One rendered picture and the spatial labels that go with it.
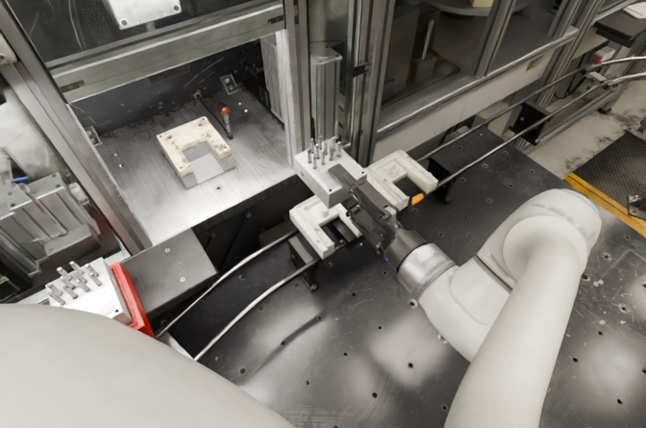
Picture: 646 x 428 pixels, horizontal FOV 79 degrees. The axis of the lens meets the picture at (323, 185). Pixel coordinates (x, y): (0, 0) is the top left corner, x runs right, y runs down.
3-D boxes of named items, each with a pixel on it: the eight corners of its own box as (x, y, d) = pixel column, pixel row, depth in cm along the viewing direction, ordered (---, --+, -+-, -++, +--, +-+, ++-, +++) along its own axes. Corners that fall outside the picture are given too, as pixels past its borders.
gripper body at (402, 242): (423, 260, 73) (390, 226, 78) (434, 235, 67) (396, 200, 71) (393, 281, 70) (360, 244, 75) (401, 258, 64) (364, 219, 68)
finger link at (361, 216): (397, 231, 73) (398, 236, 73) (360, 202, 80) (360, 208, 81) (382, 240, 71) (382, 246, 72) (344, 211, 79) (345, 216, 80)
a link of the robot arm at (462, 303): (425, 305, 71) (477, 252, 68) (494, 380, 63) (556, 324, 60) (406, 307, 62) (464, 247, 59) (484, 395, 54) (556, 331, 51)
